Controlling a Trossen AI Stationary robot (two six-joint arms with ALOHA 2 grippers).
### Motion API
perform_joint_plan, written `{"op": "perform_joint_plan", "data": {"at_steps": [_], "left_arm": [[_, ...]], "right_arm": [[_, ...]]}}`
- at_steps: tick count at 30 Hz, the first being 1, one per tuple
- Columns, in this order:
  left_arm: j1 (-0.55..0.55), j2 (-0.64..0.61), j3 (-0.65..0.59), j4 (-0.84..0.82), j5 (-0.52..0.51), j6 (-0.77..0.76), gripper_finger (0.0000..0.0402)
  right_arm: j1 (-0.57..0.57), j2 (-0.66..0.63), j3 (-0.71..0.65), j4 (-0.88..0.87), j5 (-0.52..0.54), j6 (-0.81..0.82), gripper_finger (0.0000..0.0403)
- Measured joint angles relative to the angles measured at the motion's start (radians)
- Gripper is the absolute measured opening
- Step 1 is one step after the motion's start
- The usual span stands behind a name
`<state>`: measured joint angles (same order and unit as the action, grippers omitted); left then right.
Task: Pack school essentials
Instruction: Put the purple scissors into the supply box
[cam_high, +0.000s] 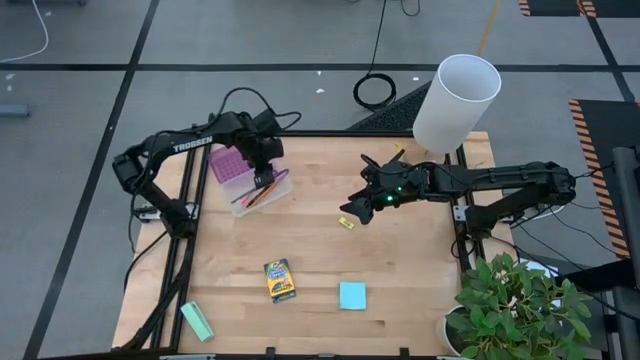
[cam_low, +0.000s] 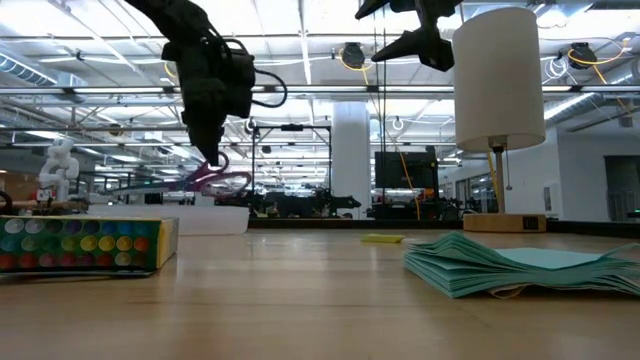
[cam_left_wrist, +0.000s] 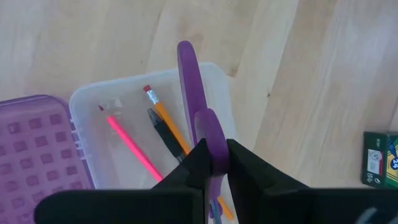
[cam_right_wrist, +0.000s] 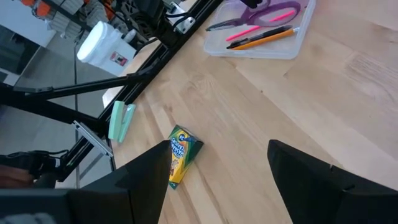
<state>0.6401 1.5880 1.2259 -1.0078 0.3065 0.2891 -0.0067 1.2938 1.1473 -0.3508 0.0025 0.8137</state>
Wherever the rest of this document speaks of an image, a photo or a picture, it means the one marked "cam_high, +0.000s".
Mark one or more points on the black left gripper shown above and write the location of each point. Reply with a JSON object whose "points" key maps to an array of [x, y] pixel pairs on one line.
{"points": [[262, 150]]}

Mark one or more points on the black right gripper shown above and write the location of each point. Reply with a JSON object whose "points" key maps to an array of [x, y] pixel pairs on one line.
{"points": [[395, 182]]}

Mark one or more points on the orange pencil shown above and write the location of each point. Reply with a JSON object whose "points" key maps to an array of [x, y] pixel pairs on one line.
{"points": [[267, 192]]}

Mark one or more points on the black pen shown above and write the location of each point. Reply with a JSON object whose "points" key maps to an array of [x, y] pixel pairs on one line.
{"points": [[259, 196]]}

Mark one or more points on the yellow-green eraser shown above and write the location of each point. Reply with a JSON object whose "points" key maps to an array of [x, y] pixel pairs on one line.
{"points": [[346, 223]]}

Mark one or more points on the pink pencil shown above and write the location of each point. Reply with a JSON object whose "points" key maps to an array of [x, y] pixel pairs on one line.
{"points": [[245, 200]]}

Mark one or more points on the light blue sticky note pad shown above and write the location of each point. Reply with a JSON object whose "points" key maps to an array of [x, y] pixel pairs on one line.
{"points": [[353, 296]]}

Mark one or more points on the colourful crayon box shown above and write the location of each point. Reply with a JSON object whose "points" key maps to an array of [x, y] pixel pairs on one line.
{"points": [[280, 280]]}

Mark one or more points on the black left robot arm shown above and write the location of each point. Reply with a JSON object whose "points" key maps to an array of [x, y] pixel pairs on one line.
{"points": [[192, 142]]}

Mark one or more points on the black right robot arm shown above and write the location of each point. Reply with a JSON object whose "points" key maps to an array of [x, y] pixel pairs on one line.
{"points": [[500, 180]]}

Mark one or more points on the clear plastic container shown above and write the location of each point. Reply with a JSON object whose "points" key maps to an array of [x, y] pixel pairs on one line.
{"points": [[280, 192]]}

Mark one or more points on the purple grid tray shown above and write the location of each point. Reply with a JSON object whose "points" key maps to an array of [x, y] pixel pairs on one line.
{"points": [[227, 165]]}

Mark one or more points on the yellow label tag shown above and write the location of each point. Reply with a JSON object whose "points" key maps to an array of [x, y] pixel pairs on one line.
{"points": [[399, 148]]}

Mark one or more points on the black ribbed floor mat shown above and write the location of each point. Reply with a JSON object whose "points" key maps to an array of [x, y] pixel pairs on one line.
{"points": [[395, 117]]}

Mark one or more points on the white plant pot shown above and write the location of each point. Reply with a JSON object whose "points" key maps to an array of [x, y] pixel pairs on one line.
{"points": [[445, 335]]}

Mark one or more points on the mint green box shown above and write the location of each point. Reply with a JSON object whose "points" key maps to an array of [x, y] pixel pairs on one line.
{"points": [[197, 321]]}

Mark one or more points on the green leafy plant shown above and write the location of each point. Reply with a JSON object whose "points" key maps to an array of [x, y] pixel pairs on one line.
{"points": [[520, 310]]}

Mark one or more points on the black hazard striped mat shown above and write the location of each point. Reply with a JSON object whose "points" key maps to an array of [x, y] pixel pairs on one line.
{"points": [[605, 130], [555, 7]]}

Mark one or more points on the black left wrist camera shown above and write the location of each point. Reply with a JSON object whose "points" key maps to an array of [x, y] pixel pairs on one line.
{"points": [[267, 122]]}

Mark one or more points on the grey metal post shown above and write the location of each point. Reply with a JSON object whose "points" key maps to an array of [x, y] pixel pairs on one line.
{"points": [[627, 225]]}

